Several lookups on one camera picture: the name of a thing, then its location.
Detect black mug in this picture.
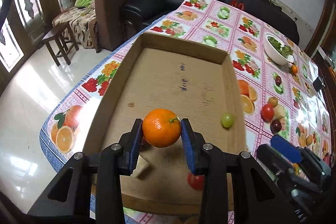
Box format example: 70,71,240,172
312,77,324,90

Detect large orange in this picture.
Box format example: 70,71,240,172
142,108,182,148

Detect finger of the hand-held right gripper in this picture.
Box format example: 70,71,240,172
270,135,306,164

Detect red tomato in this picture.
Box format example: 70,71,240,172
261,104,275,121
187,172,205,191

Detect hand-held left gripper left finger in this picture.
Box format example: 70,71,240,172
28,118,143,224

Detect green grape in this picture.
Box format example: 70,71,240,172
220,113,235,128

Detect wooden stool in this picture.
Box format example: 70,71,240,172
41,21,80,66

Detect cardboard box tray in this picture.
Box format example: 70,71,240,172
80,32,248,215

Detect green leafy vegetables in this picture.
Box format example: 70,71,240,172
268,36,293,56

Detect patterned blanket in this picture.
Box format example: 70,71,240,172
52,1,99,52

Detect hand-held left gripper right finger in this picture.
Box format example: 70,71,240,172
181,118,300,224

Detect white bowl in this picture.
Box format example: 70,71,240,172
264,32,294,65

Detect dark red plum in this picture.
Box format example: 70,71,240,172
270,119,282,134

